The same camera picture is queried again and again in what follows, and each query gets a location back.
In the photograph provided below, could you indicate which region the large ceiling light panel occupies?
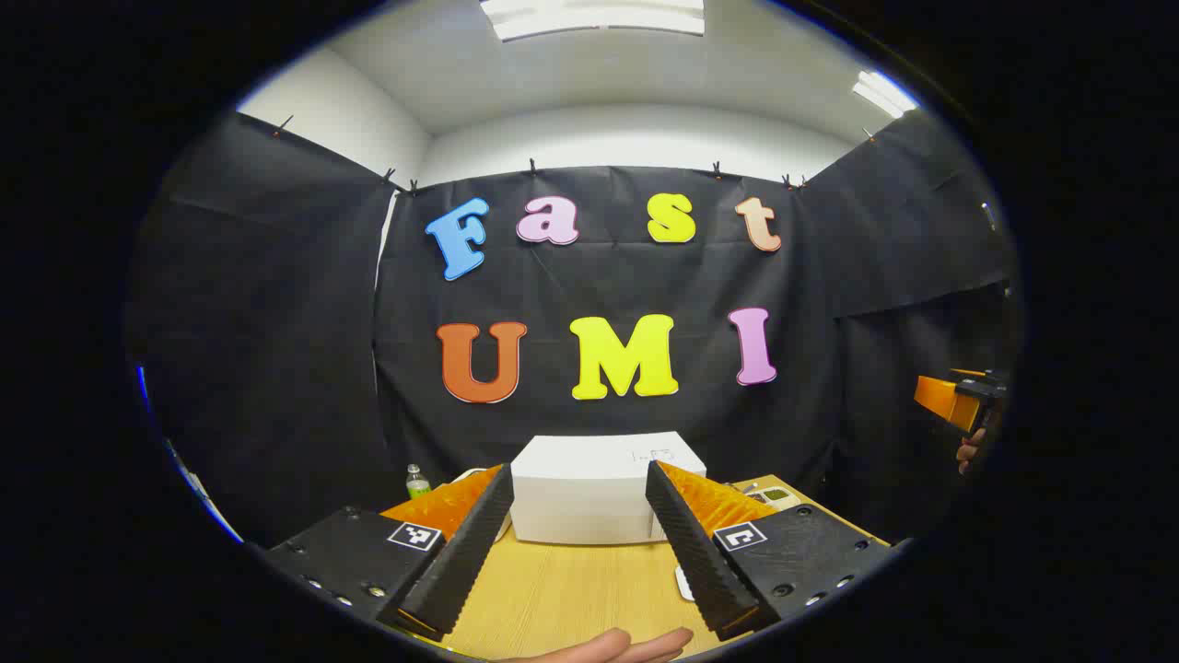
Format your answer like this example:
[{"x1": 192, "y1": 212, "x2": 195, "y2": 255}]
[{"x1": 479, "y1": 0, "x2": 706, "y2": 43}]

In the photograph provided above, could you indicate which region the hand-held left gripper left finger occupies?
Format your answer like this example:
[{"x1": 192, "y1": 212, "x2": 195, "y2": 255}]
[{"x1": 267, "y1": 463, "x2": 515, "y2": 643}]

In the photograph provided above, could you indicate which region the small ceiling light panel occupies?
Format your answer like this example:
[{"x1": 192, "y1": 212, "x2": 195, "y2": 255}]
[{"x1": 851, "y1": 71, "x2": 919, "y2": 120}]

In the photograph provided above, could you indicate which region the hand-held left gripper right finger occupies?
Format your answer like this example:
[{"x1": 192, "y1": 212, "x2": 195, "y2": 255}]
[{"x1": 645, "y1": 460, "x2": 913, "y2": 643}]

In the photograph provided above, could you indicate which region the white microwave oven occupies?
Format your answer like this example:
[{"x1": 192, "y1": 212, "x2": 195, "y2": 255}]
[{"x1": 509, "y1": 431, "x2": 708, "y2": 546}]

